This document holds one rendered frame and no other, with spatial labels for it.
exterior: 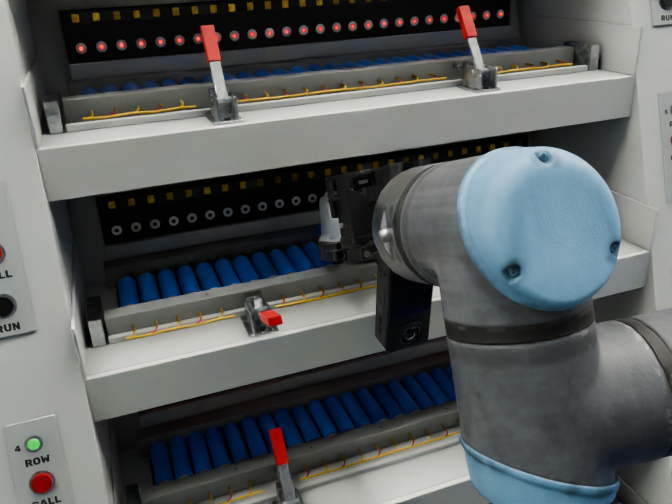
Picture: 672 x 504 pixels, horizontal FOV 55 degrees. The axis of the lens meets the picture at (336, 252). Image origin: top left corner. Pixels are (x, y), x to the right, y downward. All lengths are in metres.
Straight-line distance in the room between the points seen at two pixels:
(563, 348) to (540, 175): 0.10
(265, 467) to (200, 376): 0.15
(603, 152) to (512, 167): 0.48
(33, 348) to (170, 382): 0.12
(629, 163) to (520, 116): 0.16
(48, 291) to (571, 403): 0.41
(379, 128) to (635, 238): 0.34
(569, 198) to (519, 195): 0.03
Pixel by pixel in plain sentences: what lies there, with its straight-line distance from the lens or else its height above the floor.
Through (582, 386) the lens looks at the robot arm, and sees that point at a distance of 0.40.
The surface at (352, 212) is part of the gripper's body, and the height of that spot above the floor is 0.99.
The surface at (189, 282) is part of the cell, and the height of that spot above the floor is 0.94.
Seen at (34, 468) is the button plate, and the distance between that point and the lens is 0.62.
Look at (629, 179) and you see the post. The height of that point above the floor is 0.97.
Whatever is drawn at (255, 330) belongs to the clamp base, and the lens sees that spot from 0.60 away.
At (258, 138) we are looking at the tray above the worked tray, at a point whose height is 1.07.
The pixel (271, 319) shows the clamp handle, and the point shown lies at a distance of 0.54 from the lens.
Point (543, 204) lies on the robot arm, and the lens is 0.36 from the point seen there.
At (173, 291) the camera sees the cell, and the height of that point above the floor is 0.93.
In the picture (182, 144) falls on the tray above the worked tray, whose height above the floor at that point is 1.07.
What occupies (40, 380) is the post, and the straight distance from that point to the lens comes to 0.60.
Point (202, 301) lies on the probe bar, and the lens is 0.63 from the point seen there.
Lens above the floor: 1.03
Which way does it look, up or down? 7 degrees down
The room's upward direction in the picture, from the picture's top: 9 degrees counter-clockwise
